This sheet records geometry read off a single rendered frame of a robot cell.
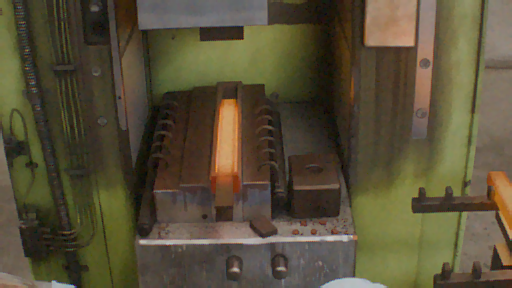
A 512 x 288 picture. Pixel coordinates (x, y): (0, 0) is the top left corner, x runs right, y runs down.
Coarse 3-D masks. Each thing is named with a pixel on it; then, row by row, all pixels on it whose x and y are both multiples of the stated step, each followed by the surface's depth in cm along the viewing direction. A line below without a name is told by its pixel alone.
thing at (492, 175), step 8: (488, 176) 127; (496, 176) 126; (504, 176) 125; (488, 184) 127; (496, 184) 123; (504, 184) 123; (496, 192) 122; (504, 192) 121; (496, 200) 122; (504, 200) 119; (504, 208) 118; (504, 216) 118
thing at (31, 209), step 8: (32, 208) 148; (24, 216) 148; (32, 216) 148; (24, 224) 147; (32, 224) 147; (24, 232) 147; (32, 232) 147; (40, 232) 148; (24, 240) 148; (32, 240) 148; (40, 240) 149; (24, 248) 149; (32, 248) 149; (40, 248) 149; (32, 256) 150; (40, 256) 150
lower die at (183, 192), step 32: (192, 96) 162; (256, 96) 161; (192, 128) 149; (256, 128) 148; (160, 160) 140; (192, 160) 137; (256, 160) 136; (160, 192) 130; (192, 192) 130; (256, 192) 130
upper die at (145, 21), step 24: (144, 0) 115; (168, 0) 115; (192, 0) 115; (216, 0) 115; (240, 0) 115; (264, 0) 115; (144, 24) 116; (168, 24) 116; (192, 24) 116; (216, 24) 117; (240, 24) 117; (264, 24) 117
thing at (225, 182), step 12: (228, 108) 152; (228, 120) 147; (228, 132) 143; (228, 144) 139; (228, 156) 135; (228, 168) 131; (216, 180) 126; (228, 180) 126; (216, 192) 123; (228, 192) 123; (216, 204) 120; (228, 204) 120; (216, 216) 121; (228, 216) 121
